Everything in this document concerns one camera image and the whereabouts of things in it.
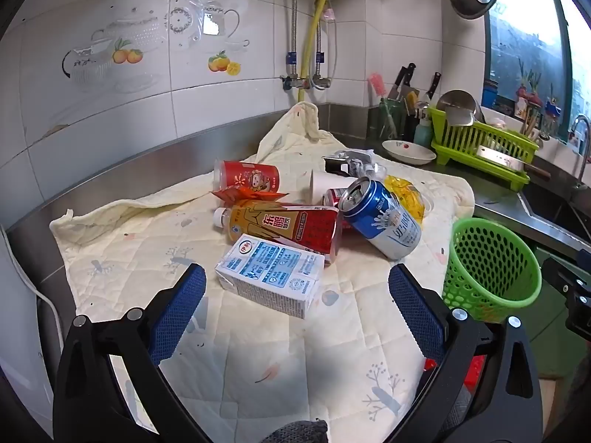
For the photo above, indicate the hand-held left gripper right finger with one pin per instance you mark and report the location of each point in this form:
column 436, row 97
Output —
column 415, row 314

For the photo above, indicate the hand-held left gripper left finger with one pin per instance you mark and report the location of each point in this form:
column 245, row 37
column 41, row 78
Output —
column 182, row 309

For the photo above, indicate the green plastic basket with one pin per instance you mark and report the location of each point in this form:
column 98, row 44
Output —
column 494, row 263

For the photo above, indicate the white milk carton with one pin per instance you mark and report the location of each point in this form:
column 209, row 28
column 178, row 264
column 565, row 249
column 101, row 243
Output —
column 268, row 272

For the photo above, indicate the blue white drink can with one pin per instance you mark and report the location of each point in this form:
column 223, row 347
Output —
column 388, row 221

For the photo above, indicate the yellow plastic packet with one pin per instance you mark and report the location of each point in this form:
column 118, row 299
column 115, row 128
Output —
column 406, row 194

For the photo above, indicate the orange snack wrapper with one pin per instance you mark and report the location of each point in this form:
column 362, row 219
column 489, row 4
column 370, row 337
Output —
column 240, row 194

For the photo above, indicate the orange and red snack bag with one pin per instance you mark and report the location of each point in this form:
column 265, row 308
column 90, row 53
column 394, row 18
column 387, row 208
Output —
column 286, row 228

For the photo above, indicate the red soda can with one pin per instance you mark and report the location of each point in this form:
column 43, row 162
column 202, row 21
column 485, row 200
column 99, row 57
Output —
column 332, row 196

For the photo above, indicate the white paper cup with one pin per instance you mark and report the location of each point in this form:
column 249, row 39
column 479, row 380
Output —
column 328, row 182

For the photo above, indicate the silver wrapper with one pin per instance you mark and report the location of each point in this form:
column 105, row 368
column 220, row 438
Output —
column 362, row 159

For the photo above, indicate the small black box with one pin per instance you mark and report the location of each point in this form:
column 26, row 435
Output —
column 334, row 165

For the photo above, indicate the green cabinet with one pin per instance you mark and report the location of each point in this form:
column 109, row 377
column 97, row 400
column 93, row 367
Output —
column 554, row 355

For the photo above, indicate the quilted printed blanket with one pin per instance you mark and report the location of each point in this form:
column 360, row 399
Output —
column 231, row 355

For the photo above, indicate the steel sink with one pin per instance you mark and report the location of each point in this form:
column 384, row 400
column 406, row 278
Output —
column 554, row 207

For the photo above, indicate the steel faucet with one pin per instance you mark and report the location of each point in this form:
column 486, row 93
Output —
column 582, row 147

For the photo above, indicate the white bowl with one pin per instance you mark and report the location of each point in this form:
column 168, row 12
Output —
column 408, row 152

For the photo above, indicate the grey plaid trousers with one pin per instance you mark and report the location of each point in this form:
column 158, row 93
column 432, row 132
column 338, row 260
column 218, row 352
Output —
column 300, row 431

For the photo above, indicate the green dish rack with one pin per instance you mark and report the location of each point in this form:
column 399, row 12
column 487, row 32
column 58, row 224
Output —
column 466, row 147

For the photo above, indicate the teal soap bottle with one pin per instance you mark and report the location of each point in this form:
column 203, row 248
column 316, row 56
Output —
column 423, row 134

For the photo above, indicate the bundle of chopsticks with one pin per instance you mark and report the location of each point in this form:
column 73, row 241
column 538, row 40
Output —
column 531, row 122

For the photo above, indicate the blue lid jar plant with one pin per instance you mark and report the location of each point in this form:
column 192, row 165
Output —
column 552, row 108

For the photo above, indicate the steel pot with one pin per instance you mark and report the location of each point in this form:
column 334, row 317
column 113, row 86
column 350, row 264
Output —
column 455, row 106

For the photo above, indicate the sprouting onion in jar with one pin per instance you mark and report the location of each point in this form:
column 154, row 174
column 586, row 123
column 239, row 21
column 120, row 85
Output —
column 535, row 97
column 521, row 87

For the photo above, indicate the blue plastic container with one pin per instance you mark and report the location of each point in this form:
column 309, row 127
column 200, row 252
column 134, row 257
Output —
column 490, row 94

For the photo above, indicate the pink bottle brush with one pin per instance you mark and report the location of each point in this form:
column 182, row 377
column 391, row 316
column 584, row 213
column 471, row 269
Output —
column 378, row 87

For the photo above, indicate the window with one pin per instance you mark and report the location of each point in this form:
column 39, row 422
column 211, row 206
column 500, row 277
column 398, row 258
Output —
column 526, row 41

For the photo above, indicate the pink tag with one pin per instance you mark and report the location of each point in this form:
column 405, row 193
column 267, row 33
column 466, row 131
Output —
column 328, row 14

